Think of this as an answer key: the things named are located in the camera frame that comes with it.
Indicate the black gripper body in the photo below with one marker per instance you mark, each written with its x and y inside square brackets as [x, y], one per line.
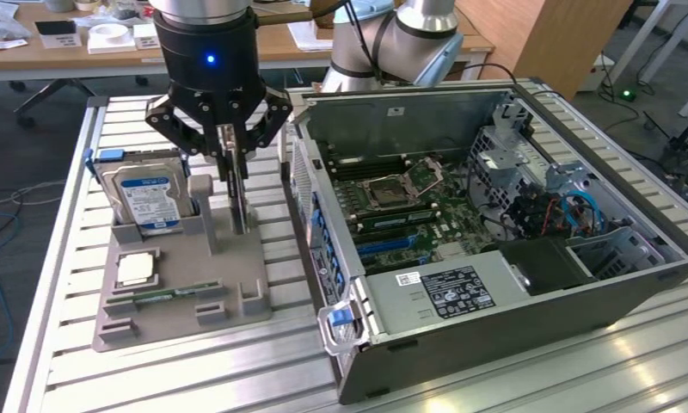
[207, 77]

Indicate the black graphics card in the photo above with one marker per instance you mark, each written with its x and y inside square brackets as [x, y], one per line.
[239, 206]

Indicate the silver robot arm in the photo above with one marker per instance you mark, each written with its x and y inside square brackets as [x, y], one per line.
[355, 43]

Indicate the white labelled box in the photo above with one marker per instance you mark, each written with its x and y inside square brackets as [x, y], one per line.
[143, 38]

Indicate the hard disk with blue caddy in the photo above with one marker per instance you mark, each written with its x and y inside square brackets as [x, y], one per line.
[145, 198]

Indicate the flat white box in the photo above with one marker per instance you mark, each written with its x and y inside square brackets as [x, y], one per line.
[112, 48]

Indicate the stack of papers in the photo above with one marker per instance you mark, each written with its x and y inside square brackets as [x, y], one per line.
[309, 36]

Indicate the dark bag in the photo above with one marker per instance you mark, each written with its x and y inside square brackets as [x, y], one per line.
[125, 12]

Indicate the black chair base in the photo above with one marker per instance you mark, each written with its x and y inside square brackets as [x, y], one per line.
[45, 92]

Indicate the brown cardboard box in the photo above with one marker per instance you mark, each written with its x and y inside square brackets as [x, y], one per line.
[321, 13]

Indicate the wooden desk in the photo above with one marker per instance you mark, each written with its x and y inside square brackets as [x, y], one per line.
[63, 60]

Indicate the CPU socket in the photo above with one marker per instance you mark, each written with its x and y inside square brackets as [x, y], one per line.
[387, 193]

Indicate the white box with black top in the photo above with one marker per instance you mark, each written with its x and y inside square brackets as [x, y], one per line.
[59, 32]

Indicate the grey cup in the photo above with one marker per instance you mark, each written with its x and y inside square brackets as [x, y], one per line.
[60, 5]

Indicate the green RAM stick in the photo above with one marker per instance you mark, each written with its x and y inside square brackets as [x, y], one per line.
[172, 294]
[399, 218]

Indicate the black expansion slot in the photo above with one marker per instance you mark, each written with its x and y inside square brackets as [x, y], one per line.
[381, 236]

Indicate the silver CPU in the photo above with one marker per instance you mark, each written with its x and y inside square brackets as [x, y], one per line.
[136, 270]

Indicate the grey parts rack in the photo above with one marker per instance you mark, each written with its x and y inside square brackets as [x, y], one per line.
[195, 275]

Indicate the blue expansion slot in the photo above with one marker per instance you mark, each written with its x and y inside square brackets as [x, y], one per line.
[387, 246]

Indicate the red and white card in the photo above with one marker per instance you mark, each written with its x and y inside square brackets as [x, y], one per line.
[5, 44]

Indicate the clear plastic bag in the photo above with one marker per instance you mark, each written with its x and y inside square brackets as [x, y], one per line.
[0, 21]

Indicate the green motherboard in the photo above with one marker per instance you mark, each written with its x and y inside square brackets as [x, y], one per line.
[452, 223]

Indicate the metal drive cage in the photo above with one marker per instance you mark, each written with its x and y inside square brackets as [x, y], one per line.
[504, 172]

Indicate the silver chipset heatsink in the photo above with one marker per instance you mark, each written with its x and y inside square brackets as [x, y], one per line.
[452, 250]

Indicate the blue case latch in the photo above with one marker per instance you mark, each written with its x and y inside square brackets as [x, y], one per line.
[339, 320]

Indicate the grey power supply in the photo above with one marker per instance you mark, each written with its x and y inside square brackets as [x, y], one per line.
[464, 292]

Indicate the wooden cabinet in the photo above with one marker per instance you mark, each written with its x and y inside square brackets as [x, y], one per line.
[551, 43]

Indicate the green indicator light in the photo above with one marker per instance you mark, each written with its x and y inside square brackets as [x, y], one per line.
[627, 93]

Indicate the grey open PC case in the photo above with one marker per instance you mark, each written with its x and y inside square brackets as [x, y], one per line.
[494, 344]

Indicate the metal disk bay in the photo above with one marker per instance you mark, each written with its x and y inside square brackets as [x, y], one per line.
[619, 254]

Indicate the black tripod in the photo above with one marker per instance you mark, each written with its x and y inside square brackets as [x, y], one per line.
[686, 137]

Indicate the white wall device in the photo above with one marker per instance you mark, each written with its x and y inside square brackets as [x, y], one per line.
[600, 73]

